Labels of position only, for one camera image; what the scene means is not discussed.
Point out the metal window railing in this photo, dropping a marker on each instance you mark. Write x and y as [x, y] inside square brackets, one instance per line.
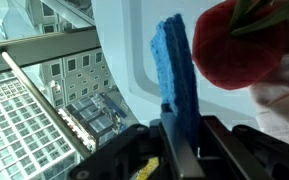
[44, 103]

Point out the blue sponge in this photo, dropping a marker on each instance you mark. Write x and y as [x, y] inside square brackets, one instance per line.
[177, 66]

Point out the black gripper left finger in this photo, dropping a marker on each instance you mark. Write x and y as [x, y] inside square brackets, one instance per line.
[180, 156]

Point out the narrow grey window mullion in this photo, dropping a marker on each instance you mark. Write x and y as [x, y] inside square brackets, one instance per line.
[44, 50]

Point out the yellow camera mount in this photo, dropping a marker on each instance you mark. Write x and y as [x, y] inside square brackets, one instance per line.
[147, 170]

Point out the red strawberry plush toy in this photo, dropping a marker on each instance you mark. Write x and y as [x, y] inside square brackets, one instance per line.
[237, 50]

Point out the white plastic basket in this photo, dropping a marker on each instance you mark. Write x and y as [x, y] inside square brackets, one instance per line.
[140, 66]

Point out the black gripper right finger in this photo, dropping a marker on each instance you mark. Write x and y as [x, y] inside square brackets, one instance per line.
[237, 160]

